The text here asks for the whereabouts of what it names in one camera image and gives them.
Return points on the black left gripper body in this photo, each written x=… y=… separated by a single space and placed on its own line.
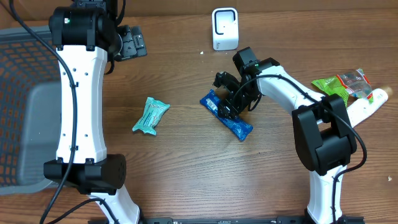
x=132 y=46

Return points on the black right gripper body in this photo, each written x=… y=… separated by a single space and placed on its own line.
x=245 y=94

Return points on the white barcode scanner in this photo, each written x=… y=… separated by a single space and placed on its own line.
x=225 y=28

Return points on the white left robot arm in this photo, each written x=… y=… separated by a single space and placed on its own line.
x=89 y=39

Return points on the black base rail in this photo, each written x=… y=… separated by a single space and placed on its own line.
x=278 y=220

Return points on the grey plastic mesh basket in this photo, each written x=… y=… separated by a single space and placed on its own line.
x=30 y=112

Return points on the green Haribo gummy bag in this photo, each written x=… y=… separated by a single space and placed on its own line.
x=353 y=83

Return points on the blue Oreo cookie pack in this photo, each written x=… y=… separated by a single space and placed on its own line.
x=237 y=126

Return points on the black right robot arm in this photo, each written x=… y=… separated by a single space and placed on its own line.
x=323 y=134

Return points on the white tube with gold cap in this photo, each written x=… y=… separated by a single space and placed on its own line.
x=362 y=109

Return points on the teal snack packet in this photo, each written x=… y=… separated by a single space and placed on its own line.
x=153 y=112

